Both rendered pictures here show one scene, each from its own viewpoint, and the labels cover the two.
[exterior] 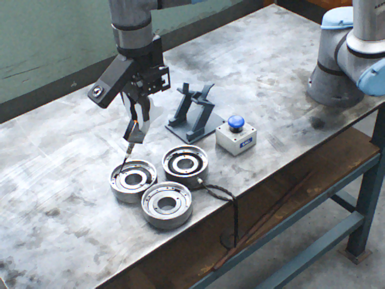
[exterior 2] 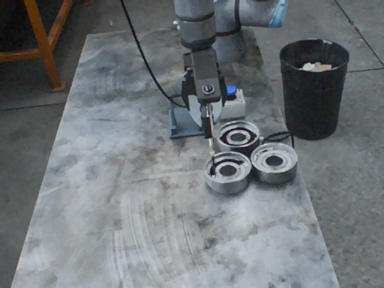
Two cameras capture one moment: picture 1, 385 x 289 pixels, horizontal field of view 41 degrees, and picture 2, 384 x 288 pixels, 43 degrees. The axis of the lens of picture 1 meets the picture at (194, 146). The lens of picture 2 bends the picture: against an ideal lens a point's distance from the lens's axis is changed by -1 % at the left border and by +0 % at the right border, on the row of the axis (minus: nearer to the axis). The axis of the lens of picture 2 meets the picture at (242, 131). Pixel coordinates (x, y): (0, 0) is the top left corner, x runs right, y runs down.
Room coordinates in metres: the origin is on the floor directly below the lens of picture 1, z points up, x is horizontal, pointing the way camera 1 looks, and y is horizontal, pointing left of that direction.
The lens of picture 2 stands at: (0.37, 0.81, 1.55)
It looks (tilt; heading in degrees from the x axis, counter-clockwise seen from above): 37 degrees down; 301
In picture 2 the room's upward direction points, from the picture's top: 4 degrees counter-clockwise
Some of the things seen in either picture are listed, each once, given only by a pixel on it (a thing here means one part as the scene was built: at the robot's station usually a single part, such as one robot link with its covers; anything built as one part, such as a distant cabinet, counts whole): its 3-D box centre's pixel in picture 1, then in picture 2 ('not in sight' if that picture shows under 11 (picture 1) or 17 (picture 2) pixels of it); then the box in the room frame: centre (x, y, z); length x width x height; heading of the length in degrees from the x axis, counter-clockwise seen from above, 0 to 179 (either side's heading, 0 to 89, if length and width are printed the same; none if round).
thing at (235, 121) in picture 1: (236, 127); (229, 95); (0.96, -0.10, 0.85); 0.04 x 0.04 x 0.05
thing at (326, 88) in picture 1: (337, 74); (223, 38); (1.15, -0.39, 0.85); 0.15 x 0.15 x 0.10
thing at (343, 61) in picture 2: not in sight; (312, 91); (1.13, -1.15, 0.21); 0.34 x 0.34 x 0.43
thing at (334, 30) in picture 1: (345, 37); (223, 4); (1.14, -0.39, 0.97); 0.13 x 0.12 x 0.14; 14
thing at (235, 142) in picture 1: (237, 134); (230, 102); (0.96, -0.11, 0.82); 0.08 x 0.07 x 0.05; 126
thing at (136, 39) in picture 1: (132, 31); (195, 25); (0.89, 0.10, 1.15); 0.08 x 0.08 x 0.05
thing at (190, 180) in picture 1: (185, 167); (238, 139); (0.86, 0.02, 0.82); 0.10 x 0.10 x 0.04
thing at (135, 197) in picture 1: (133, 182); (228, 173); (0.83, 0.14, 0.82); 0.10 x 0.10 x 0.04
